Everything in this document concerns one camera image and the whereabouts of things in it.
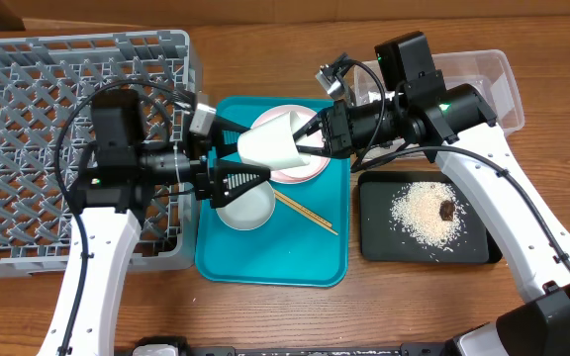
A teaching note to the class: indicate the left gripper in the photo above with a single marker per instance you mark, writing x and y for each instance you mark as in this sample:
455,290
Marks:
202,164

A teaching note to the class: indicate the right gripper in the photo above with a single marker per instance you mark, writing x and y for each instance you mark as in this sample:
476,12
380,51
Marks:
332,130

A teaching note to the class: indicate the white paper cup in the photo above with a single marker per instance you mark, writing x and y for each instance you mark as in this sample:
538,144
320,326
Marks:
272,145

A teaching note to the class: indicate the grey bowl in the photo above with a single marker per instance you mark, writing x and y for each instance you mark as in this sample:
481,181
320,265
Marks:
251,210

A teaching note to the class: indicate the wooden chopstick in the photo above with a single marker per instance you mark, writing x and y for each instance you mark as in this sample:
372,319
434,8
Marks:
329,229
301,208

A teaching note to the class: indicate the pile of white rice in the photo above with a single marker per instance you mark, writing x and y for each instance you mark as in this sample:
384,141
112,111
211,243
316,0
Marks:
415,211

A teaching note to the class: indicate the brown food scrap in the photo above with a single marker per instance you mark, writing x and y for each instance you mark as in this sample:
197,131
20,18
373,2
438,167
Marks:
447,211

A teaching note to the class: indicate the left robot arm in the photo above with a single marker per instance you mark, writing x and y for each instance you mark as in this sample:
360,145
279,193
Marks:
118,173

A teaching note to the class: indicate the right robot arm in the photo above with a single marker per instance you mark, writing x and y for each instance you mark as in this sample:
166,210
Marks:
456,129

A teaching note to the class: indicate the clear plastic waste bin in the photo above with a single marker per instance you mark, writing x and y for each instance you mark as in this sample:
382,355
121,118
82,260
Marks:
488,71

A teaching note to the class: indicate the grey plastic dishwasher rack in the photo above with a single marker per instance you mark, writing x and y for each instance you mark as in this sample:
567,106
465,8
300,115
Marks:
42,79

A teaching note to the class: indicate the large white plate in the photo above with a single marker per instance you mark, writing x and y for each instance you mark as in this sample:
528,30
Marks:
297,174

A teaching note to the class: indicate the teal plastic serving tray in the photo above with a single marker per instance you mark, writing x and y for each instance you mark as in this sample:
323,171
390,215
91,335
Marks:
288,249

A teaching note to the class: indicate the black rectangular tray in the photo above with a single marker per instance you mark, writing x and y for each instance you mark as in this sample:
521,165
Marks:
379,243

